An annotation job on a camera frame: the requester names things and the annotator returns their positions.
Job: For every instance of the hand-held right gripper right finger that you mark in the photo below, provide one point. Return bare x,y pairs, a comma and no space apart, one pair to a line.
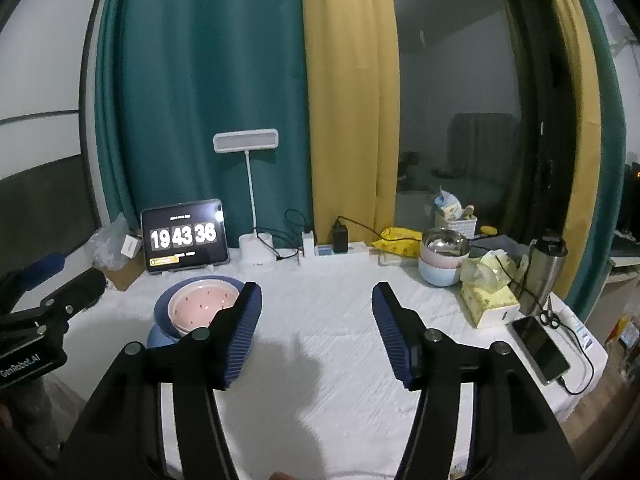
390,330

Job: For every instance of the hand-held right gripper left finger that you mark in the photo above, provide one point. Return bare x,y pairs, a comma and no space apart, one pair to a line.
245,330

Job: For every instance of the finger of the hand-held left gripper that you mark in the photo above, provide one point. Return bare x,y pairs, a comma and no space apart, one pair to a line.
35,271
75,295

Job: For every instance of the pink speckled bowl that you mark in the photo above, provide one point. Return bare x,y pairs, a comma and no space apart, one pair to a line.
200,300

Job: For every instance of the dark blue bowl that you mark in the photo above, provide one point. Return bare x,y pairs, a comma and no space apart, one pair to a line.
162,310

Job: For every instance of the large light blue plate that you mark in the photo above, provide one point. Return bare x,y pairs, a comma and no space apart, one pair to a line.
157,340

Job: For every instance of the cardboard box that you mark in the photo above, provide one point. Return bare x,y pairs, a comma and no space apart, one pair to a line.
125,275

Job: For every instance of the clear plastic bag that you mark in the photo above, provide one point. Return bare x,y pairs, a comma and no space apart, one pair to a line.
107,242

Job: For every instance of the white quilted tablecloth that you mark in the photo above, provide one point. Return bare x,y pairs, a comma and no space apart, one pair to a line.
325,310

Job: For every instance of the white flat packet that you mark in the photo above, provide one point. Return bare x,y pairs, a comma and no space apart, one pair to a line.
395,260

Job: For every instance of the white desk lamp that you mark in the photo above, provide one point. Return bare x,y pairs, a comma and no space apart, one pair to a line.
255,255

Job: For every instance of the white power strip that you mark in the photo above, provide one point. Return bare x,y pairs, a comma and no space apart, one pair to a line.
357,248

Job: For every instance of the yellow bag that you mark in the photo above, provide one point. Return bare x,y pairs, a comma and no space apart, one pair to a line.
400,242

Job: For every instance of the black charger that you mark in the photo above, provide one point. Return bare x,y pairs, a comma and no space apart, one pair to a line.
340,240

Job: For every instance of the yellow tissue pack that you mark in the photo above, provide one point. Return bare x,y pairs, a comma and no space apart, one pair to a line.
490,305

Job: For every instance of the metal bowl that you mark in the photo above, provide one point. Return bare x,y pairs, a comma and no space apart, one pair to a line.
445,242

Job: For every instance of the white charger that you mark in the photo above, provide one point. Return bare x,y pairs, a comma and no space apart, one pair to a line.
308,244

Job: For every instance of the tablet with clock display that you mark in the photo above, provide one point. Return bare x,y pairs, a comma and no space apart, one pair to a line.
185,235

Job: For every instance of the white woven basket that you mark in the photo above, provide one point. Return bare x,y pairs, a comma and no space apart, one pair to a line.
462,227

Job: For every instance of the blue white packet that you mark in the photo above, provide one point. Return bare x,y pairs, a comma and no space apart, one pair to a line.
445,202

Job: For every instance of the small yellow object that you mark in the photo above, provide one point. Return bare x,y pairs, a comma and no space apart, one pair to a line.
488,231

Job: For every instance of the black smartphone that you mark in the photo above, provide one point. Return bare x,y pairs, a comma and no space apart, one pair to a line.
540,350

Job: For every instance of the black scissors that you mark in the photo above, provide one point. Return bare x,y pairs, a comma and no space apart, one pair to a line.
550,317

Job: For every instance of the steel thermos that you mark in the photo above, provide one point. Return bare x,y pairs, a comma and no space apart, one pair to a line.
542,275

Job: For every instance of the white leaflet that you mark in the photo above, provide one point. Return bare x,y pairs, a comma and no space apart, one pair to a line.
577,332

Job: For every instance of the yellow curtain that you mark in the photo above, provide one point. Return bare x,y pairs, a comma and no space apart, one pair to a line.
582,110
350,110

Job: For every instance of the teal curtain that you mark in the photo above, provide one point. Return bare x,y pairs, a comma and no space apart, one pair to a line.
607,160
200,85

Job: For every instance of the glass window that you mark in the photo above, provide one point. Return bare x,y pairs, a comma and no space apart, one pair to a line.
450,85

